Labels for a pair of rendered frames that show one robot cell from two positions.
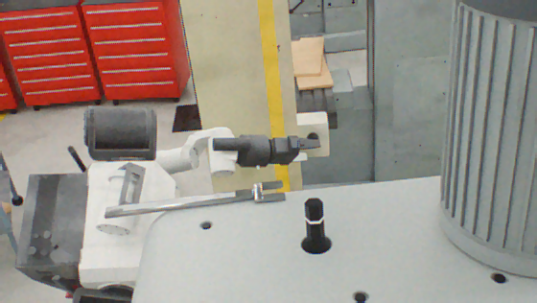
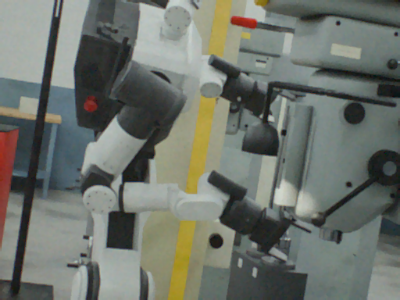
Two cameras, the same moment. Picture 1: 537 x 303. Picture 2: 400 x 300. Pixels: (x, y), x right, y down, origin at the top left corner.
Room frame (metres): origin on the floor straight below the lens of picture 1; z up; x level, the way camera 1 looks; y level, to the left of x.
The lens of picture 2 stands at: (-1.26, 0.58, 1.57)
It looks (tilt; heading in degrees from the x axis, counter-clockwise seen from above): 3 degrees down; 347
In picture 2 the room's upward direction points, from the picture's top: 9 degrees clockwise
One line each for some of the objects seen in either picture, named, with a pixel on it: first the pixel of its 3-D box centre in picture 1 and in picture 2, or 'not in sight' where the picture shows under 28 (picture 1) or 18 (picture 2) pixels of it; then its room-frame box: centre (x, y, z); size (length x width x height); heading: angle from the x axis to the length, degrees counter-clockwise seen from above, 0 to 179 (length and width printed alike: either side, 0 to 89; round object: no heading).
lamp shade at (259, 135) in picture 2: not in sight; (262, 137); (0.46, 0.15, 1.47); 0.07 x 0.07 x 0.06
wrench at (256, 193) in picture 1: (195, 200); not in sight; (0.65, 0.11, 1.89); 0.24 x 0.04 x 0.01; 92
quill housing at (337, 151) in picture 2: not in sight; (348, 150); (0.54, -0.05, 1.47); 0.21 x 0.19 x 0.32; 0
